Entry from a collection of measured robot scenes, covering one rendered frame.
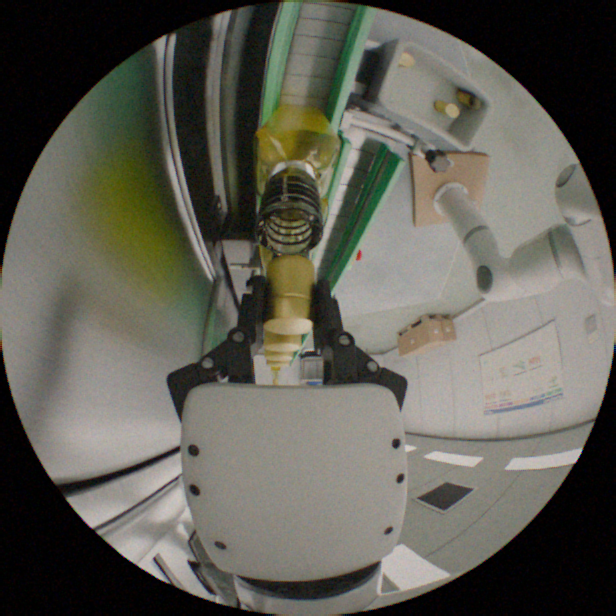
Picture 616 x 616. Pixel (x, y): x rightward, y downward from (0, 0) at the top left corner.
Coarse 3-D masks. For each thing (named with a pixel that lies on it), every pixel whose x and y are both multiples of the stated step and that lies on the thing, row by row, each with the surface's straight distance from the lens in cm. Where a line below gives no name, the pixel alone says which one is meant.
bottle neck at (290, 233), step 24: (288, 168) 11; (312, 168) 12; (264, 192) 10; (288, 192) 9; (312, 192) 9; (264, 216) 8; (288, 216) 8; (312, 216) 8; (264, 240) 9; (288, 240) 10; (312, 240) 9
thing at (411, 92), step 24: (408, 48) 44; (408, 72) 48; (432, 72) 51; (456, 72) 46; (384, 96) 38; (408, 96) 48; (432, 96) 50; (480, 96) 52; (432, 120) 51; (456, 120) 54; (480, 120) 50; (456, 144) 47
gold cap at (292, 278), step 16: (288, 256) 13; (272, 272) 13; (288, 272) 12; (304, 272) 13; (272, 288) 12; (288, 288) 12; (304, 288) 12; (272, 304) 12; (288, 304) 11; (304, 304) 12; (272, 320) 12; (288, 320) 11; (304, 320) 11
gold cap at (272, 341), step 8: (264, 328) 18; (264, 336) 18; (272, 336) 17; (280, 336) 17; (288, 336) 17; (296, 336) 17; (264, 344) 18; (272, 344) 17; (280, 344) 17; (288, 344) 17; (296, 344) 17
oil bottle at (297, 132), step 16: (288, 112) 22; (304, 112) 23; (320, 112) 25; (272, 128) 14; (288, 128) 14; (304, 128) 14; (320, 128) 15; (256, 144) 13; (272, 144) 12; (288, 144) 12; (304, 144) 12; (320, 144) 12; (336, 144) 13; (256, 160) 13; (272, 160) 12; (288, 160) 12; (304, 160) 12; (320, 160) 12; (336, 160) 13; (256, 176) 13; (320, 176) 13; (256, 192) 14; (320, 192) 13
